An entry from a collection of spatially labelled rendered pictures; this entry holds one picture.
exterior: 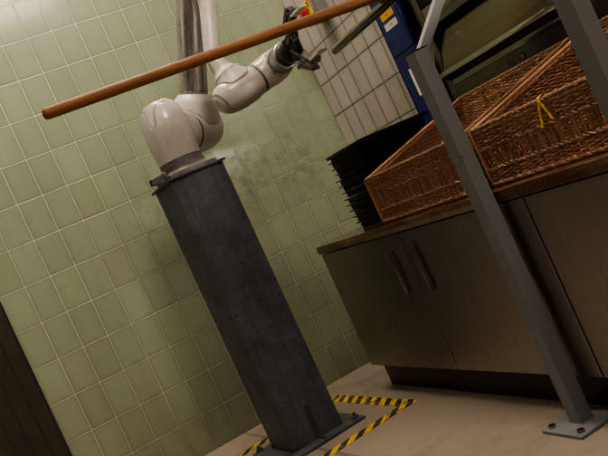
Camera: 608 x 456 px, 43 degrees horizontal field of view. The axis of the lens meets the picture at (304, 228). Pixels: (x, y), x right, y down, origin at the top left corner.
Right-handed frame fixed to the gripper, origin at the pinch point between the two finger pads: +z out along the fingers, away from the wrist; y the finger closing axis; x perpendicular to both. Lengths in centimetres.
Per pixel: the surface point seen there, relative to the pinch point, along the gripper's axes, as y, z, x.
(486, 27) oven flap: 18, 2, -56
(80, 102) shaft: 1, 10, 71
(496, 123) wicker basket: 46, 50, -7
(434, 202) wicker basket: 59, 12, -7
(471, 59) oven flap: 25, -5, -51
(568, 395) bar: 110, 48, 4
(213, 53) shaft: -0.2, 9.9, 34.4
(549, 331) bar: 95, 48, 1
